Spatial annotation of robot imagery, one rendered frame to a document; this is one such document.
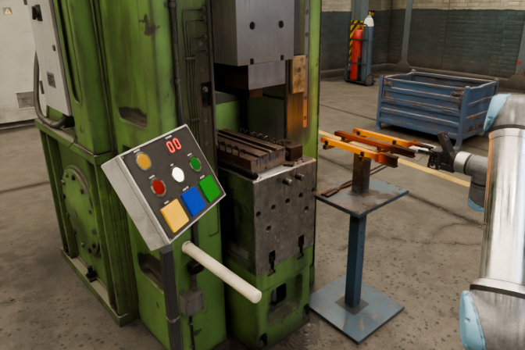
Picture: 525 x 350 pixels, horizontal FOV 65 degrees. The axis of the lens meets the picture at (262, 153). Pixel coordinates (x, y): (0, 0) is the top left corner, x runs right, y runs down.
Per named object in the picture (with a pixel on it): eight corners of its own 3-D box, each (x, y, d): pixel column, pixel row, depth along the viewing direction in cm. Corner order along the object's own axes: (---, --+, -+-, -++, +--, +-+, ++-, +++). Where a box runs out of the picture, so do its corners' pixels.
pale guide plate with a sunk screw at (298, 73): (305, 91, 199) (306, 55, 193) (292, 94, 193) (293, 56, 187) (301, 91, 200) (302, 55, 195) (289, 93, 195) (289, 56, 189)
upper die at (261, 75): (285, 83, 171) (285, 60, 168) (248, 90, 158) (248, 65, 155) (223, 73, 200) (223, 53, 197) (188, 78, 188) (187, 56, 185)
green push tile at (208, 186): (221, 193, 140) (210, 174, 139) (210, 202, 133) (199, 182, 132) (217, 195, 141) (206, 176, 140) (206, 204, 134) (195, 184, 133)
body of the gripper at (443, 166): (425, 166, 183) (451, 174, 174) (427, 148, 180) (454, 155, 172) (433, 162, 188) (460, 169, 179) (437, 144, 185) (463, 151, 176)
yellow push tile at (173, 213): (189, 220, 122) (177, 198, 121) (175, 232, 116) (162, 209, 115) (185, 222, 123) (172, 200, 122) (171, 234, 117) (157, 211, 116)
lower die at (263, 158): (284, 163, 183) (285, 145, 180) (251, 175, 170) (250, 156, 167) (226, 142, 212) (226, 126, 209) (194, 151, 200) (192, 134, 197)
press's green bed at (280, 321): (310, 321, 218) (312, 244, 203) (258, 359, 195) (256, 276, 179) (243, 274, 257) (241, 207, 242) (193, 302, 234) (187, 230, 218)
